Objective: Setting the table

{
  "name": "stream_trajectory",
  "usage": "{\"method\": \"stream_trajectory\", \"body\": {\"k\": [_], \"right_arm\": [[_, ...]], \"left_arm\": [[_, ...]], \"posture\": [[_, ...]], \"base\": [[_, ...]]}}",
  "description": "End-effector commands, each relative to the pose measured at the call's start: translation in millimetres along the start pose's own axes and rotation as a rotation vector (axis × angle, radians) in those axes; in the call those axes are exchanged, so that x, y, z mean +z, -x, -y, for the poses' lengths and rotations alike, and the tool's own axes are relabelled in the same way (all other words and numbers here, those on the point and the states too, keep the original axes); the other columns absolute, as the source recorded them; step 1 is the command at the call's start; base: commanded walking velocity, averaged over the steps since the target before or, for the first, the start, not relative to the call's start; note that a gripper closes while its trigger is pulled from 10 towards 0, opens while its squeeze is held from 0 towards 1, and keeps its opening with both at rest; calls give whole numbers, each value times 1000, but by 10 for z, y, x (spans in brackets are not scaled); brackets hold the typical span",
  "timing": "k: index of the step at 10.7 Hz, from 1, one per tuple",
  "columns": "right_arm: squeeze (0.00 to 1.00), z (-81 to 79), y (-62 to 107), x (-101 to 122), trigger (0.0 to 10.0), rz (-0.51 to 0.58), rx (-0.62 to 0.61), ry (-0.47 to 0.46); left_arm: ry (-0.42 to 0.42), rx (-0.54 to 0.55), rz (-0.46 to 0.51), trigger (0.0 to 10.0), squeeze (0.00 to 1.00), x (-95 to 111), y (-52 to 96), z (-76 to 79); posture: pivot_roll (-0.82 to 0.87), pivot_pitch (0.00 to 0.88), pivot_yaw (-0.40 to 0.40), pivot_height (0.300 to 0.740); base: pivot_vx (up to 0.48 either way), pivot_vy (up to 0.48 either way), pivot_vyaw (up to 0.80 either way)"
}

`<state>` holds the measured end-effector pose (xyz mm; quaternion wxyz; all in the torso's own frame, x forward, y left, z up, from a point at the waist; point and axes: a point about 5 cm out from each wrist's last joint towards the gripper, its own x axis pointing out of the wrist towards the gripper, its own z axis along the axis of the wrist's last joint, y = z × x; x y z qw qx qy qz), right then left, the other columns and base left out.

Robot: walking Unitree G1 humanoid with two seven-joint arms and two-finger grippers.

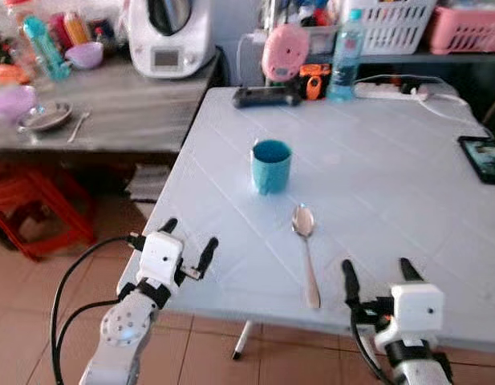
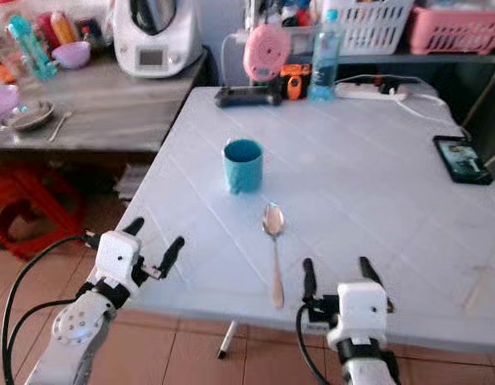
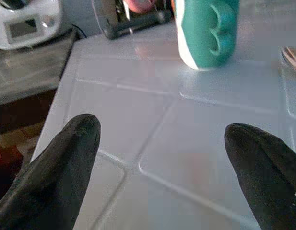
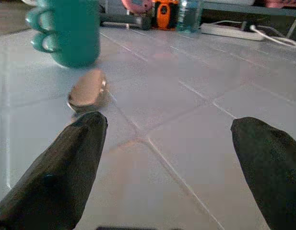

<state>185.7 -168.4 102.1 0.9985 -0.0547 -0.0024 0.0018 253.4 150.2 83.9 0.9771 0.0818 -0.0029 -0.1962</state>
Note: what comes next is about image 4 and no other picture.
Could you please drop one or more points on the dark grey bar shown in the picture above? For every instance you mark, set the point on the dark grey bar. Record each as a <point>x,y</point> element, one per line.
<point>126,20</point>

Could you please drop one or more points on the white power strip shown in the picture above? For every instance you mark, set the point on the white power strip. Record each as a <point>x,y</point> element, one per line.
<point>230,31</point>

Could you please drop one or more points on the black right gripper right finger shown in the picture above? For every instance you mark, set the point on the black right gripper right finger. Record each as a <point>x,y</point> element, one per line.
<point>272,167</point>

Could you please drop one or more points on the silver metal spoon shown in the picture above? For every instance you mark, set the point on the silver metal spoon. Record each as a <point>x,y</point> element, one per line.
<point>89,92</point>

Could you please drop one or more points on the grey shelf rail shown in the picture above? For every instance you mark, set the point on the grey shelf rail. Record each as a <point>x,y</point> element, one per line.
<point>248,9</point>

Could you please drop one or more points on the teal ceramic mug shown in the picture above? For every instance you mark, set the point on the teal ceramic mug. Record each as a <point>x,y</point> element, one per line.
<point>68,31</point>

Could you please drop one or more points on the orange and black tool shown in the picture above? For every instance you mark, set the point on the orange and black tool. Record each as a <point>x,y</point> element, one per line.
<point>165,14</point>

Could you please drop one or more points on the pink round object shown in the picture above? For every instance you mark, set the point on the pink round object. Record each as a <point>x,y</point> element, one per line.
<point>135,4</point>

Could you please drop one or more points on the clear plastic water bottle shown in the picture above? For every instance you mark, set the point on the clear plastic water bottle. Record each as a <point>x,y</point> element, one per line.
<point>189,15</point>

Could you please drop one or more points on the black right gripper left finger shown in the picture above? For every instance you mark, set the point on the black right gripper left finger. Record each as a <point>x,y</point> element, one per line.
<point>59,167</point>

